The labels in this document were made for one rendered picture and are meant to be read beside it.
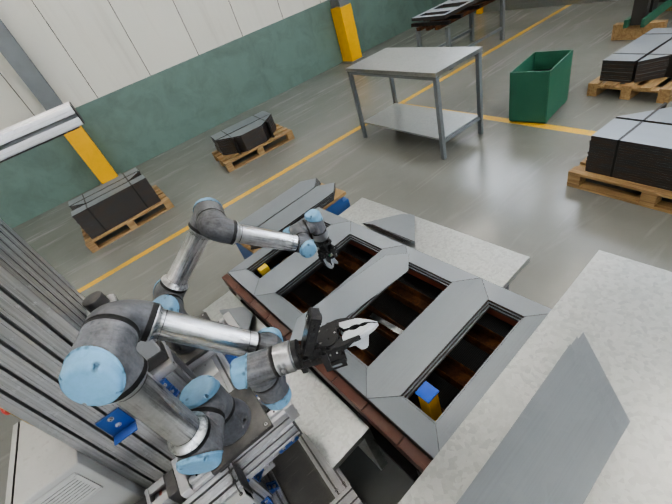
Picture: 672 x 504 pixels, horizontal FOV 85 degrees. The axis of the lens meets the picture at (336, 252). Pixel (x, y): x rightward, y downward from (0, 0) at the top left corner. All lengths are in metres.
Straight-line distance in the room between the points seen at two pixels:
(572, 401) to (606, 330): 0.29
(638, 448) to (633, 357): 0.26
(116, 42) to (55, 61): 1.00
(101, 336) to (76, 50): 7.45
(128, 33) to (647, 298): 8.01
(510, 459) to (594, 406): 0.26
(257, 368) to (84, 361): 0.34
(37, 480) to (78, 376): 0.66
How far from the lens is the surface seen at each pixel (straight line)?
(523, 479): 1.11
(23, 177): 8.44
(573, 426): 1.18
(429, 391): 1.41
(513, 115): 5.03
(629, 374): 1.32
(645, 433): 1.24
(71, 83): 8.18
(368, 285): 1.81
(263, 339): 1.05
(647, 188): 3.63
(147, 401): 0.98
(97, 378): 0.88
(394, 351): 1.55
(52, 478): 1.47
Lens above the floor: 2.13
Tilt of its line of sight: 38 degrees down
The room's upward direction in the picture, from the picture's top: 20 degrees counter-clockwise
